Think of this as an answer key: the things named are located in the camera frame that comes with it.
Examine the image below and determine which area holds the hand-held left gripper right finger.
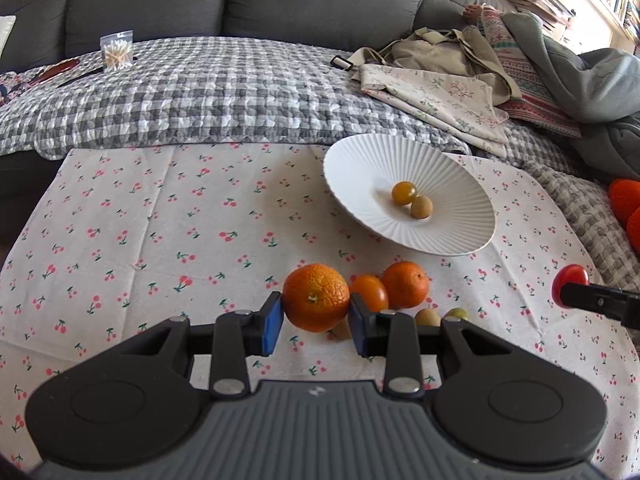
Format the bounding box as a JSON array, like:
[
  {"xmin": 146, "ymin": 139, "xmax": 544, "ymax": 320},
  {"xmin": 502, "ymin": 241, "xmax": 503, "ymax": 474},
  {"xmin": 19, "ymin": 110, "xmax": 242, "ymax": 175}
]
[{"xmin": 349, "ymin": 294, "xmax": 516, "ymax": 396}]

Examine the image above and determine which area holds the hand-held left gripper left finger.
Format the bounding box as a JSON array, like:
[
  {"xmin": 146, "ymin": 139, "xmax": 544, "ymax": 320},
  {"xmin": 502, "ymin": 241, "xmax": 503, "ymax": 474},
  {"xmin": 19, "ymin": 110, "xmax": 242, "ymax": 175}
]
[{"xmin": 120, "ymin": 291, "xmax": 285, "ymax": 396}]

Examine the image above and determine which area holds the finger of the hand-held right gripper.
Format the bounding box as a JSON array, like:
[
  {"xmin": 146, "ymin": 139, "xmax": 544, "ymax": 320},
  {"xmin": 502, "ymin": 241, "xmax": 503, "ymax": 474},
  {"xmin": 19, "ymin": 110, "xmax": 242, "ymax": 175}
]
[{"xmin": 560, "ymin": 282, "xmax": 640, "ymax": 330}]

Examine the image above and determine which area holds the orange tomato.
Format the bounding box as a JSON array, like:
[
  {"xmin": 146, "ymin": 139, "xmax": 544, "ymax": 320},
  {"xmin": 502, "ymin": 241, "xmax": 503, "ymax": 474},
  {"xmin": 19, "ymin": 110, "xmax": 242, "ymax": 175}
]
[{"xmin": 351, "ymin": 274, "xmax": 390, "ymax": 313}]

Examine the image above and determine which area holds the red tomato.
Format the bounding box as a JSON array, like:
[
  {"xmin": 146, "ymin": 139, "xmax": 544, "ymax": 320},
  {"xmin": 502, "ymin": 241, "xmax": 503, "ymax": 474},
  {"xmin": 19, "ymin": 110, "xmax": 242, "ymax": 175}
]
[{"xmin": 551, "ymin": 264, "xmax": 590, "ymax": 309}]

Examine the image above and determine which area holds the large orange mandarin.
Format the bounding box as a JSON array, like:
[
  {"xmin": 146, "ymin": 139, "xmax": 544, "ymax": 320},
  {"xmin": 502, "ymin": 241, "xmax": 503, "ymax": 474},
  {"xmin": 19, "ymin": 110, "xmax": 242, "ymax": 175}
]
[{"xmin": 282, "ymin": 263, "xmax": 351, "ymax": 333}]

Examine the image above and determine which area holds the white ribbed plate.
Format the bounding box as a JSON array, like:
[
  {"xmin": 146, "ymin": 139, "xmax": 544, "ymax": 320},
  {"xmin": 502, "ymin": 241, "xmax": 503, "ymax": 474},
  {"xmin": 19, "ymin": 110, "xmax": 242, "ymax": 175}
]
[{"xmin": 322, "ymin": 134, "xmax": 497, "ymax": 256}]

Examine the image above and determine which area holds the orange plush toy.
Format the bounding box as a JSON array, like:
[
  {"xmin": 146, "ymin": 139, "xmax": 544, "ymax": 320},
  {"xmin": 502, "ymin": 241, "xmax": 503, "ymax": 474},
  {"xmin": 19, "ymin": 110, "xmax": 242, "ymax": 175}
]
[{"xmin": 607, "ymin": 178, "xmax": 640, "ymax": 256}]

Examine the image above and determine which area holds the yellow-green tomato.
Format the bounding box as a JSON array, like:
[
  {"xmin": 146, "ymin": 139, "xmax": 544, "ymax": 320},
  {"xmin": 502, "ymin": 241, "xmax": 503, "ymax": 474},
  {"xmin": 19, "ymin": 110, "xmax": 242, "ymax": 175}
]
[{"xmin": 391, "ymin": 181, "xmax": 418, "ymax": 206}]

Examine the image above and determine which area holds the cherry print cloth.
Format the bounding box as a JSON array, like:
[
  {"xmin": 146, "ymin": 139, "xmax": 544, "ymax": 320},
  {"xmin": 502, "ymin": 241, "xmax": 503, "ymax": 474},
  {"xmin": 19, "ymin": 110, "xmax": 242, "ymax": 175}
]
[{"xmin": 0, "ymin": 142, "xmax": 640, "ymax": 480}]

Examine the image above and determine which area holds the dark grey blanket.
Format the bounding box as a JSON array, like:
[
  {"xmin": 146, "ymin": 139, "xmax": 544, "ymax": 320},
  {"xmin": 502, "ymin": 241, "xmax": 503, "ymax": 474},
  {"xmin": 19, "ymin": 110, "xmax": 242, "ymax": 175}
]
[{"xmin": 570, "ymin": 115, "xmax": 640, "ymax": 181}]

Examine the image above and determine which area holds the light grey blanket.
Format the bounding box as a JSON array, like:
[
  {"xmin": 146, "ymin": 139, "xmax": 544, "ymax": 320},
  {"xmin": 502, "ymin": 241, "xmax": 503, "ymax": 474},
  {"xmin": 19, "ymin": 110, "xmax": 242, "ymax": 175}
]
[{"xmin": 500, "ymin": 10, "xmax": 640, "ymax": 123}]

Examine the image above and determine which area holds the patterned striped pillow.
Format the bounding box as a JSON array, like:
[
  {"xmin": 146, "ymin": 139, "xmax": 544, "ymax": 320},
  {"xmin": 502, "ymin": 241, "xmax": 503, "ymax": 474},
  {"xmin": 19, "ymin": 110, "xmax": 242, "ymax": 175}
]
[{"xmin": 477, "ymin": 7, "xmax": 583, "ymax": 138}]

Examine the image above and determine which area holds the grey checkered quilt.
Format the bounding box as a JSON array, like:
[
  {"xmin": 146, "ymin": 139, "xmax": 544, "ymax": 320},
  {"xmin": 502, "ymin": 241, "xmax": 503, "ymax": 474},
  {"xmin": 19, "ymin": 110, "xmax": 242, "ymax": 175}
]
[{"xmin": 0, "ymin": 37, "xmax": 640, "ymax": 306}]

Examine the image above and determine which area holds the folded floral cloth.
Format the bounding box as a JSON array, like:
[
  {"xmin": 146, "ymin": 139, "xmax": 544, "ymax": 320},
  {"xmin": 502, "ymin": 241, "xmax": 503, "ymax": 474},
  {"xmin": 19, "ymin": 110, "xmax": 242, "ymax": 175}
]
[{"xmin": 360, "ymin": 62, "xmax": 511, "ymax": 158}]

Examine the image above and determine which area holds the beige canvas bag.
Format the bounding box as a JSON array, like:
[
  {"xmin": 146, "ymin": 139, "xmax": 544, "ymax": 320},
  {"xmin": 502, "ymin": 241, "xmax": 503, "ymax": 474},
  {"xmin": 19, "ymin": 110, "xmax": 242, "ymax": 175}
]
[{"xmin": 350, "ymin": 27, "xmax": 523, "ymax": 107}]

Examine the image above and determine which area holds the white bookshelf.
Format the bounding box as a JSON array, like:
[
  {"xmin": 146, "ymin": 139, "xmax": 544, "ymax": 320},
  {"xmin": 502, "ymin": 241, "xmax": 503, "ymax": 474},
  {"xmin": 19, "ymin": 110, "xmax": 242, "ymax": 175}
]
[{"xmin": 555, "ymin": 0, "xmax": 640, "ymax": 56}]

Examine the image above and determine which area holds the stack of papers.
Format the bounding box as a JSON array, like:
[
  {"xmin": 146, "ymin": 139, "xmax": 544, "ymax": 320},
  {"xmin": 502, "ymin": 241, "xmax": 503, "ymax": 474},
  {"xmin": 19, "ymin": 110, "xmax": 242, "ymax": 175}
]
[{"xmin": 492, "ymin": 0, "xmax": 576, "ymax": 36}]

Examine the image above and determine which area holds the thin black stick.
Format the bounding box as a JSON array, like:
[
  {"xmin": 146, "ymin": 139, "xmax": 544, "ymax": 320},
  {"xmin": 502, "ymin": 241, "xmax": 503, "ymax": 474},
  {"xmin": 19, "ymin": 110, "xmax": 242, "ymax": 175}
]
[{"xmin": 55, "ymin": 67, "xmax": 106, "ymax": 88}]

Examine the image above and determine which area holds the clear bag of cotton swabs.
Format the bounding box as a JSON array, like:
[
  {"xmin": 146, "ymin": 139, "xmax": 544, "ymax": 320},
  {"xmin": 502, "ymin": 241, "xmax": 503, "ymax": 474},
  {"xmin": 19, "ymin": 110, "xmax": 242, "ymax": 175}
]
[{"xmin": 99, "ymin": 30, "xmax": 135, "ymax": 72}]

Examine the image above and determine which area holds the dark grey sofa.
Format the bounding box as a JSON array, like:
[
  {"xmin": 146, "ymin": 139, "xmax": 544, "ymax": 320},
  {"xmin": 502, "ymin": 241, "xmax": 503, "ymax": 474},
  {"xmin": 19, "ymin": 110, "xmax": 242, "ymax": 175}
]
[{"xmin": 0, "ymin": 0, "xmax": 516, "ymax": 261}]

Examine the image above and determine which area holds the red oval case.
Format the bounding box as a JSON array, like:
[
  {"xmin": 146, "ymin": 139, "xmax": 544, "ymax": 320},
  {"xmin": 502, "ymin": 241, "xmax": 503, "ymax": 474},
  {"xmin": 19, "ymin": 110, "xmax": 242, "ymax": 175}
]
[{"xmin": 37, "ymin": 58, "xmax": 81, "ymax": 83}]

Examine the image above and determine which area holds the floral cloth pouch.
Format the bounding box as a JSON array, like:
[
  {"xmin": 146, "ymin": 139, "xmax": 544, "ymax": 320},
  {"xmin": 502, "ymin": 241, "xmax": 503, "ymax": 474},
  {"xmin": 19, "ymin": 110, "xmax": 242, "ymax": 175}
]
[{"xmin": 0, "ymin": 72, "xmax": 41, "ymax": 106}]

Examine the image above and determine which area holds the white pillow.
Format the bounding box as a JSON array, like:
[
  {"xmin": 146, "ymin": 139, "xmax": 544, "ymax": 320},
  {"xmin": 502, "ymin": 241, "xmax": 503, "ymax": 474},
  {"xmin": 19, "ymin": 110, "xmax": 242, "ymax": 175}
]
[{"xmin": 0, "ymin": 15, "xmax": 17, "ymax": 59}]

